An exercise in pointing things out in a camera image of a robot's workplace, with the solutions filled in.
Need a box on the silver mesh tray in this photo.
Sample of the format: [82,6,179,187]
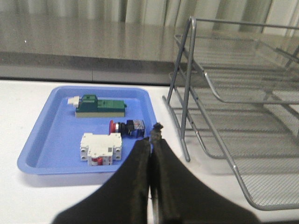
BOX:
[175,35,299,105]
[165,87,299,210]

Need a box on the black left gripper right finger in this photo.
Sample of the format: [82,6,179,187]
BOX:
[151,123,259,224]

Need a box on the white circuit breaker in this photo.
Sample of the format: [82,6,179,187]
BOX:
[80,133,122,166]

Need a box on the silver rack frame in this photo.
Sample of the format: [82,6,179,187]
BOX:
[162,16,299,163]

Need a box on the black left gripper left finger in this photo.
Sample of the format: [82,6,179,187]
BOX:
[53,138,150,224]

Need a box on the red emergency push button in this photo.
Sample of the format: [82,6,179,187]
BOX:
[109,119,145,138]

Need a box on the grey back counter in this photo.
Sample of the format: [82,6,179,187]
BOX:
[0,12,184,85]

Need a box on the green and beige switch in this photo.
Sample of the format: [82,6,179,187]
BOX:
[68,94,127,118]

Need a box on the blue plastic tray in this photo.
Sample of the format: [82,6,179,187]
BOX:
[17,86,157,175]

